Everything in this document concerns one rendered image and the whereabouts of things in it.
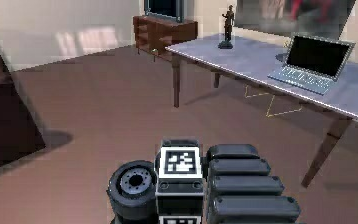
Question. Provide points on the dark brown figure statue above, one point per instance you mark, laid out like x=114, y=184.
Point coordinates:
x=227, y=28

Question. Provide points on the framed wall picture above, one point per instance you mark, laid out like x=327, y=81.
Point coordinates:
x=293, y=13

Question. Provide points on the brown wooden chest of drawers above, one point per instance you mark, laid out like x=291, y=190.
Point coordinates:
x=160, y=33

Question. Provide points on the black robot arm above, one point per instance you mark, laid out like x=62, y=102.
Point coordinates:
x=243, y=186

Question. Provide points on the black television set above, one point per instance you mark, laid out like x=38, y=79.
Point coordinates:
x=165, y=8

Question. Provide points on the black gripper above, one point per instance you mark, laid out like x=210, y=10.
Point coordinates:
x=133, y=190

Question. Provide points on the grey laptop with black screen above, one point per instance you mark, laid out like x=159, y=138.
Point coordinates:
x=315, y=60

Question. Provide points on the dark brown cupboard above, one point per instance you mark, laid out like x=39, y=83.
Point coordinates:
x=7, y=116

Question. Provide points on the grey table with brown legs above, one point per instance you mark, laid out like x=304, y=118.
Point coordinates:
x=253, y=66

